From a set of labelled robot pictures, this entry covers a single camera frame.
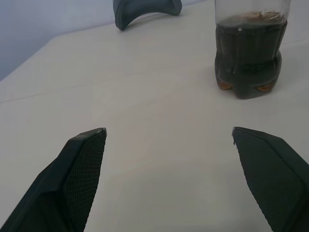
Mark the dark grey curved object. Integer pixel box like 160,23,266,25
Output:
112,0,182,31

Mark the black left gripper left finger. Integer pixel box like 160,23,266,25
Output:
0,127,107,232

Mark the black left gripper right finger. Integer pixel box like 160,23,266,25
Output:
231,126,309,232

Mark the bottle of brown liquid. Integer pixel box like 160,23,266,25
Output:
214,0,289,100

